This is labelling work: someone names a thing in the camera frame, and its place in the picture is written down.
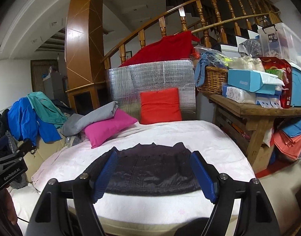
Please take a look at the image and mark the black quilted jacket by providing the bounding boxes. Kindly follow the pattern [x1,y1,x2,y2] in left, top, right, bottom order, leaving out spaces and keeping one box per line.
[84,142,203,197]

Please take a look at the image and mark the beige sofa cushion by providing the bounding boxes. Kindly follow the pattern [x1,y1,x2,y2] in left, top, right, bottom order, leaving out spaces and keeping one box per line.
[24,136,66,183]

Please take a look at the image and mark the blue jacket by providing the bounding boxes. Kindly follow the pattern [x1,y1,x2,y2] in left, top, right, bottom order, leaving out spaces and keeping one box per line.
[7,98,62,146]

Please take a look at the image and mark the teal garment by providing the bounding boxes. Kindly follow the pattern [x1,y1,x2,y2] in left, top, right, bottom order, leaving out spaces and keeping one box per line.
[27,92,67,128]

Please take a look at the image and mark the white pink bed blanket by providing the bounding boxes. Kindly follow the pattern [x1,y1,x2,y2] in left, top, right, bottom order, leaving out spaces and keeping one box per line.
[10,120,255,231]

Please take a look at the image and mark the folded salmon towels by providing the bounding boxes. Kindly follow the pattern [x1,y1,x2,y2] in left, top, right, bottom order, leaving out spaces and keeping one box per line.
[273,131,301,160]

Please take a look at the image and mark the grey folded garment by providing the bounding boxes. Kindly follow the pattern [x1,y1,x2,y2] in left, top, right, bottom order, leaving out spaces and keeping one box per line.
[61,101,118,137]

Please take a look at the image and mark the magenta pillow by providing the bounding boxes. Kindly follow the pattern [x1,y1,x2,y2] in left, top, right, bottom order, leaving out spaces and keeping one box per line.
[84,109,138,148]

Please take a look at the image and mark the wooden side table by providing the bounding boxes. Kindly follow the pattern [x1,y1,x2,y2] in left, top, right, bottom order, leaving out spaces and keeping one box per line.
[202,92,301,173]

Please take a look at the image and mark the brown wooden pillar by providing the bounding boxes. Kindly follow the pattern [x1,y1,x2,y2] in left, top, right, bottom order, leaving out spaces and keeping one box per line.
[65,0,107,114]

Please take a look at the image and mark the white tissue pack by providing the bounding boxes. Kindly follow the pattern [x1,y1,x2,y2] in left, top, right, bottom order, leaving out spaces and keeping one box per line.
[222,83,256,104]

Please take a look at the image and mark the light blue tissue box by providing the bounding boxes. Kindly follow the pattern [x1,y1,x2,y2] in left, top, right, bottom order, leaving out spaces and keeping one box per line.
[228,69,284,95]

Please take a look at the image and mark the silver foil insulation panel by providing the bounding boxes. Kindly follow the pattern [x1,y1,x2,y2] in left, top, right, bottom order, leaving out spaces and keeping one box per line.
[107,60,196,120]

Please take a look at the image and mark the orange-red square pillow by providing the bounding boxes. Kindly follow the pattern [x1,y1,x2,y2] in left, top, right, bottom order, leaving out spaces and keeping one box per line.
[140,87,182,125]

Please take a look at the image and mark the blue plastic crate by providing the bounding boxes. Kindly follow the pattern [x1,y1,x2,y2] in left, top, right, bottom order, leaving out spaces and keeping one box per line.
[290,62,301,107]

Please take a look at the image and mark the wicker basket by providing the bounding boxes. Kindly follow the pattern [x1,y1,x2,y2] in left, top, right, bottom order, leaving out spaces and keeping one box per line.
[196,66,228,94]

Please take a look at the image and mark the red gift box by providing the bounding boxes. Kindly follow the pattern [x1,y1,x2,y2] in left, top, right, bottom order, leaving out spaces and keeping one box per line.
[260,56,292,109]

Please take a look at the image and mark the light blue cloth in basket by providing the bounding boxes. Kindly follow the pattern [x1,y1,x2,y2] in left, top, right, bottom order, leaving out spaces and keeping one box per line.
[194,52,214,87]

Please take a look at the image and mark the clear plastic storage bin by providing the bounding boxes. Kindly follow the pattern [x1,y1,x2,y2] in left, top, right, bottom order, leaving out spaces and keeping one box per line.
[258,22,301,68]

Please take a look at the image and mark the red cloth on railing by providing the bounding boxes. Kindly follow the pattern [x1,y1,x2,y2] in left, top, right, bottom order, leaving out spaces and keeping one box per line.
[120,31,200,67]

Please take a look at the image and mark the wooden stair railing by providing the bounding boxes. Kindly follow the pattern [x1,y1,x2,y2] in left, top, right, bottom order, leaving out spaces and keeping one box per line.
[101,0,280,69]

